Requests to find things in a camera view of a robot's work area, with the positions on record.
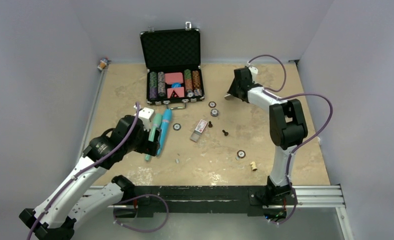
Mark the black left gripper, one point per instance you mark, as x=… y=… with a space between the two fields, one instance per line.
x=149 y=147

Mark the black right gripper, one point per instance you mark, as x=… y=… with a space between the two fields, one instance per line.
x=232 y=90

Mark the light blue stapler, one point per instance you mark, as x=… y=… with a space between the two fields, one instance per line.
x=228 y=97

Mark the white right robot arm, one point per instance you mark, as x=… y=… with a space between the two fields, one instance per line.
x=287 y=127

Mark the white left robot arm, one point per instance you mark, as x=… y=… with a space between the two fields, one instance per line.
x=64 y=211

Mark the brown poker chip top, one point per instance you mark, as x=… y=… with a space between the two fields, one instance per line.
x=212 y=104

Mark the brown poker chip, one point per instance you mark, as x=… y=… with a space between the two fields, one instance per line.
x=212 y=104
x=241 y=154

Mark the green marker pen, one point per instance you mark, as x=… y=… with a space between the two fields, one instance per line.
x=155 y=130

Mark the dark blue poker chip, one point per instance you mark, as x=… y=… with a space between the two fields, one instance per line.
x=177 y=126

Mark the blue marker pen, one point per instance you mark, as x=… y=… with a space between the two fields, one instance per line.
x=166 y=119

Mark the red white staple box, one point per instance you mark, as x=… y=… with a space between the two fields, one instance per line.
x=198 y=130

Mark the black poker chip case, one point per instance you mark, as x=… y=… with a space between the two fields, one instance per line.
x=173 y=63

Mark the brown poker chip bottom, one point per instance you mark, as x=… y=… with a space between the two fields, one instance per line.
x=241 y=154

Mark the light wooden chess piece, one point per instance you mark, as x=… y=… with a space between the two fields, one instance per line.
x=253 y=166

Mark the small bottle in corner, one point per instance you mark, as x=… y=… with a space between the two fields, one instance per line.
x=103 y=63

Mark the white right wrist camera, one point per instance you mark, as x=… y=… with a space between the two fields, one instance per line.
x=254 y=71

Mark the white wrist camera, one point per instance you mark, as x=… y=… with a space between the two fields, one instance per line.
x=146 y=115
x=254 y=71

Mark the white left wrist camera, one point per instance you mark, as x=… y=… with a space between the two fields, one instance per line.
x=146 y=115

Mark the black table frame rail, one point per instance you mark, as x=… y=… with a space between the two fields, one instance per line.
x=242 y=199

